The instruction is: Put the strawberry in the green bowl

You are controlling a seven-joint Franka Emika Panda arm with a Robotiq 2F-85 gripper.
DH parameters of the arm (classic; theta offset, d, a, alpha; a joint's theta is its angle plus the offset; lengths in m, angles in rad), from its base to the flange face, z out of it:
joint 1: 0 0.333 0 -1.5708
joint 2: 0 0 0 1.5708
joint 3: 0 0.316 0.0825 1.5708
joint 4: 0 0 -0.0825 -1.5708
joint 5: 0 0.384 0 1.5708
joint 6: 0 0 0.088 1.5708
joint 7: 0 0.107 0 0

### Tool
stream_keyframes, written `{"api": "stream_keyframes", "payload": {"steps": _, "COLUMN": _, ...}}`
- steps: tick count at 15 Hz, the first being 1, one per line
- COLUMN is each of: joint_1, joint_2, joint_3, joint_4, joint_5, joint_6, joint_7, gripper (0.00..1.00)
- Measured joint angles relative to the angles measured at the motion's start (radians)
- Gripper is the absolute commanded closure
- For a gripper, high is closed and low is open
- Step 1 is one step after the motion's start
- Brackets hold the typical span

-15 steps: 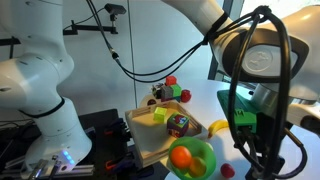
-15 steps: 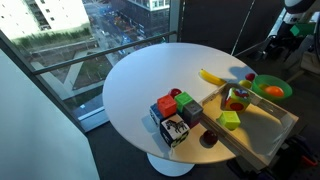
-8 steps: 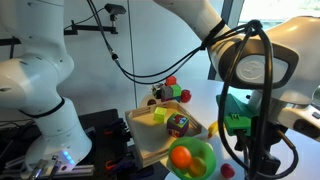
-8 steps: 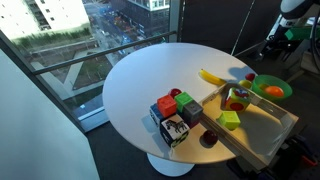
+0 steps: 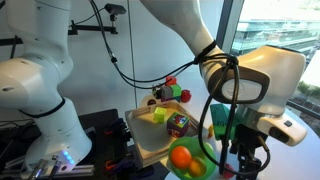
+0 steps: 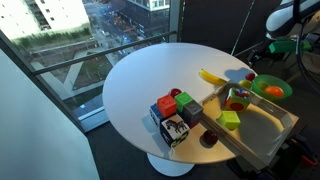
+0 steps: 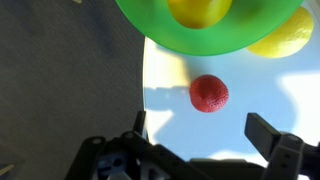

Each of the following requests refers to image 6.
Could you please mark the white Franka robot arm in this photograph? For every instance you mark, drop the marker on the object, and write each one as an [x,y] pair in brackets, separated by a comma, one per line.
[283,16]

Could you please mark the wooden tray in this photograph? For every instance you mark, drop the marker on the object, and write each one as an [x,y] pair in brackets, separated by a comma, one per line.
[263,130]

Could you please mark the grey plastic cube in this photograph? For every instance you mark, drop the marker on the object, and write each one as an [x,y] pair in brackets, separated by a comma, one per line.
[192,113]

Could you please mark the dark metal window railing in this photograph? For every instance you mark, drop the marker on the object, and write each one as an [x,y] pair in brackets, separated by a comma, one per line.
[100,53]

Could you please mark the black white zebra cube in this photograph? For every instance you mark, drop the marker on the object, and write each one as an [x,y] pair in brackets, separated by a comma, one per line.
[175,130]

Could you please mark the white table pedestal base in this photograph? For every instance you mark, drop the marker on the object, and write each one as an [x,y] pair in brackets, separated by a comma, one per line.
[170,165]

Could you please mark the multicolour printed soft cube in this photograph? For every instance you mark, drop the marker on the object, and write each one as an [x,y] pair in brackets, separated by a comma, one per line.
[236,100]

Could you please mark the yellow toy banana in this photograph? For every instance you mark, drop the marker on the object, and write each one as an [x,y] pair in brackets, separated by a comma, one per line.
[212,78]

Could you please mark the blue plastic cube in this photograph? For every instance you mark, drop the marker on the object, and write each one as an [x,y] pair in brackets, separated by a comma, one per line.
[155,115]

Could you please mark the black support stand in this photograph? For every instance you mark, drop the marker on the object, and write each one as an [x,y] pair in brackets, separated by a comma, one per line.
[293,166]

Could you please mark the orange plastic cube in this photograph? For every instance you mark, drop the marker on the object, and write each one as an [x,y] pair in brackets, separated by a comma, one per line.
[166,106]

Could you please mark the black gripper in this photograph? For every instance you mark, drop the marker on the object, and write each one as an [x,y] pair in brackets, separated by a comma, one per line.
[259,56]

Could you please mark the dark red toy ball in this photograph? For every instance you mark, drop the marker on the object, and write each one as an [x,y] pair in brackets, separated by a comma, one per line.
[210,137]

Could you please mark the yellow-green toy fruit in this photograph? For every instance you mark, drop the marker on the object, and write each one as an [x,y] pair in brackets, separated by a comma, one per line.
[245,84]

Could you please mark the green plastic cube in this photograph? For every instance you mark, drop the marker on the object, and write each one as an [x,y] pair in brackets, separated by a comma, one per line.
[183,99]

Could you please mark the green plastic bowl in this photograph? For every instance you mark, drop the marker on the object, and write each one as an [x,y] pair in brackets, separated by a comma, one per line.
[278,80]

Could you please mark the red toy strawberry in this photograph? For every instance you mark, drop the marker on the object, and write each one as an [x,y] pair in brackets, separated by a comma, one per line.
[250,76]

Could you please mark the green wrist mount bracket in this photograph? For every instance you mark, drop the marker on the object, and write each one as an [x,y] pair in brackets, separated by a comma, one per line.
[286,46]

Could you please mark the orange round toy fruit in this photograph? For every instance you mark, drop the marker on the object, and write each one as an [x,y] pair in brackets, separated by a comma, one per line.
[274,91]

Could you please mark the lime green cube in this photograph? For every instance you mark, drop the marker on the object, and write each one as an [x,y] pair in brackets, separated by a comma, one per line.
[229,120]

